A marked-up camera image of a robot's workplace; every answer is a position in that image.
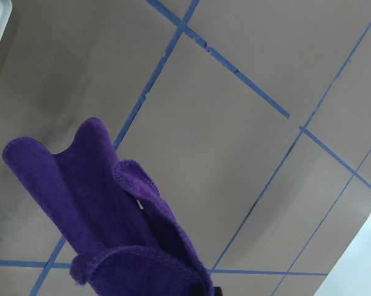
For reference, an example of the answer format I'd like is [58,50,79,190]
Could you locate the purple microfiber towel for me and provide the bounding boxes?
[2,118,215,295]

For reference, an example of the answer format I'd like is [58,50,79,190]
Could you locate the blue tape strip lower right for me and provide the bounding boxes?
[299,126,371,190]

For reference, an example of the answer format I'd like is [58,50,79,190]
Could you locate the blue tape strip crossing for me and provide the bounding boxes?
[147,1,291,118]

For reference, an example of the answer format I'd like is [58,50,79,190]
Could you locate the blue tape strip long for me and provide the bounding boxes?
[30,0,199,295]

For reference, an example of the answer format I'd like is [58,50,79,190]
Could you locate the blue tape strip bottom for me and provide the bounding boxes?
[0,260,328,276]

